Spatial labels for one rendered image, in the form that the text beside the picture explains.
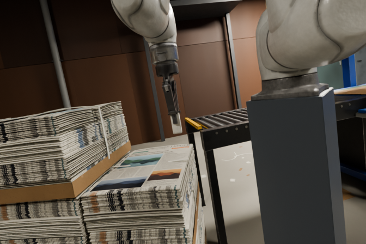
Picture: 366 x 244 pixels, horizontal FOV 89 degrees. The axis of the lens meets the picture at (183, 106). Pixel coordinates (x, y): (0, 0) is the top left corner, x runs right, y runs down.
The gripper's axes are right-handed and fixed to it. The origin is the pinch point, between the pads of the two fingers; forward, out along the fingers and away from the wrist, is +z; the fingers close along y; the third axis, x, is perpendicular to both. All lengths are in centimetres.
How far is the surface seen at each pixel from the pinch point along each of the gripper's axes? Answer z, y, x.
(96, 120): -5.5, 2.7, -26.9
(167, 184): 13.1, 15.9, -2.0
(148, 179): 13.0, 12.3, -8.5
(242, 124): 17, -55, 30
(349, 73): 3, -171, 170
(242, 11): -165, -416, 119
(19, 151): -2.0, 20.2, -39.0
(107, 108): -8.4, -5.3, -27.0
